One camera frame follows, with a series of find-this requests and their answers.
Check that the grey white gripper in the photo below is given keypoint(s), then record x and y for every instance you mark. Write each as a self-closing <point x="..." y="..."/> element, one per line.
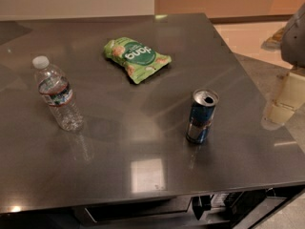
<point x="294" y="42"/>

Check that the blue silver redbull can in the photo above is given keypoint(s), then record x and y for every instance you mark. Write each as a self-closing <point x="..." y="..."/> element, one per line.
<point x="201" y="115"/>

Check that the green rice chip bag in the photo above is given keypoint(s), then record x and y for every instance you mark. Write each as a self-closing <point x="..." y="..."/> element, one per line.
<point x="138" y="60"/>

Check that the black mechanism under table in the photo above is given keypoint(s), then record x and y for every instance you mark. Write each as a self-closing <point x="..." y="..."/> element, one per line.
<point x="236" y="205"/>

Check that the clear plastic water bottle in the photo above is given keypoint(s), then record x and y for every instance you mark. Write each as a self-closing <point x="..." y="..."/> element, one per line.
<point x="55" y="89"/>

